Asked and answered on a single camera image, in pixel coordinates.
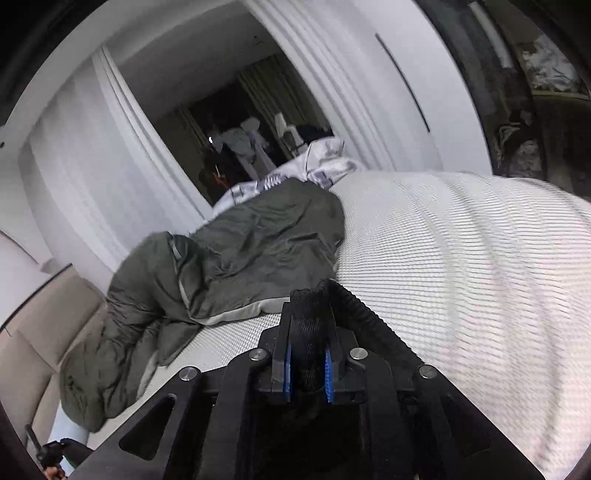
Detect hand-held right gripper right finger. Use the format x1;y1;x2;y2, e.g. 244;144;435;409
324;295;546;480

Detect white chair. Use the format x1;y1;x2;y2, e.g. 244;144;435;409
274;112;305;153

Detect beige headboard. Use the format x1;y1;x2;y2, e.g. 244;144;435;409
0;231;109;444

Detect light blue pillow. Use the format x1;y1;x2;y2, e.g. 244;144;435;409
48;408;88;450

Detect white wardrobe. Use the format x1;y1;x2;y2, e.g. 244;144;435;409
245;0;492;176

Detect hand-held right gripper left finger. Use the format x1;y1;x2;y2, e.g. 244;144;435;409
69;300;296;480

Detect dark green duvet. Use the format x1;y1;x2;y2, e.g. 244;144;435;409
60;178;346;432

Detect white textured mattress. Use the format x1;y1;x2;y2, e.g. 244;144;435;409
88;171;591;480

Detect white printed blanket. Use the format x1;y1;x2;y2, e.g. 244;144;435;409
216;137;370;206

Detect olive curtain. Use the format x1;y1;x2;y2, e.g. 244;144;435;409
238;54;324;134

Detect pile of clothes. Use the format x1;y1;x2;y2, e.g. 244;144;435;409
217;117;269;162

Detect black pants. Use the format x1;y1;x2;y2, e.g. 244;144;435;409
254;278;419;480

